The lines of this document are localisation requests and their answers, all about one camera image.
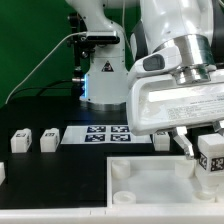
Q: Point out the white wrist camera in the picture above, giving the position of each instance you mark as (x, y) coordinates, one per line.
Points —
(160, 62)

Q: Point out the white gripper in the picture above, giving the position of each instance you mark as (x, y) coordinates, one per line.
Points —
(157, 104)

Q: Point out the black camera stand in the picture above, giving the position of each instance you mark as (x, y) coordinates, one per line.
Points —
(77, 26)

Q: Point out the white obstacle wall front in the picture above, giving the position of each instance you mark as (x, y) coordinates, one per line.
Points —
(195, 214)

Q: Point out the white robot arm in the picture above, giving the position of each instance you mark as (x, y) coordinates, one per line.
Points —
(194, 26)

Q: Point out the white obstacle block left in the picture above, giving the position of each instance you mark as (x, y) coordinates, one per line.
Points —
(2, 172)

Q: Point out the white square tabletop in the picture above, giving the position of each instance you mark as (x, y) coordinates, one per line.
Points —
(156, 180)

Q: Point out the black rear camera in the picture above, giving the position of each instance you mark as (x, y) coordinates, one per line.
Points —
(108, 37)

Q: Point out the white sheet with markers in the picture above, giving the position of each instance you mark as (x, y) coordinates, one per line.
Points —
(102, 134)

